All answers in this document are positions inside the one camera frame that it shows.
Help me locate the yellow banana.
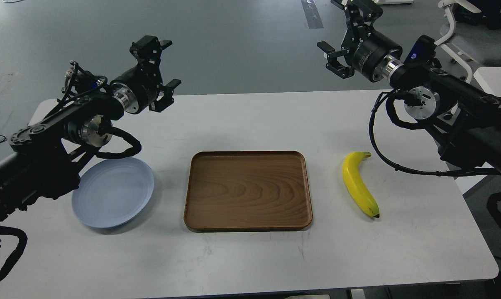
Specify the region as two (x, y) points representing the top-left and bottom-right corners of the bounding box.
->
(342, 151), (381, 219)

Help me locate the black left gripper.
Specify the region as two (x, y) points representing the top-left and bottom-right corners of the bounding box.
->
(110, 36), (181, 114)

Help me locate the light blue plate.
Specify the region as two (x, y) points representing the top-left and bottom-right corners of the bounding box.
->
(71, 157), (155, 229)

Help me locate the white office chair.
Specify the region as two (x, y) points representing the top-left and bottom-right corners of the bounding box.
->
(435, 0), (501, 83)

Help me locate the white table base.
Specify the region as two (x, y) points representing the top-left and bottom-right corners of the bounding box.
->
(373, 0), (415, 5)

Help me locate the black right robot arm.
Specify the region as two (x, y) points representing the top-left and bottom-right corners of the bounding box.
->
(317, 0), (501, 177)

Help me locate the brown wooden tray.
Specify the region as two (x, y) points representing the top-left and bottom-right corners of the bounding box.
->
(183, 151), (313, 232)

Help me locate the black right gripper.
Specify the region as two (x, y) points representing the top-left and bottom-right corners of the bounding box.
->
(317, 0), (403, 82)

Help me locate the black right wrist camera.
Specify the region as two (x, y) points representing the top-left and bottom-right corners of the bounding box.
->
(404, 35), (441, 68)

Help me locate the white side table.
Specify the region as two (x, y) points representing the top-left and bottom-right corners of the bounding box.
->
(474, 67), (501, 97)

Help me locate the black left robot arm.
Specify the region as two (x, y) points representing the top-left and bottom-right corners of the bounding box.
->
(0, 35), (181, 282)

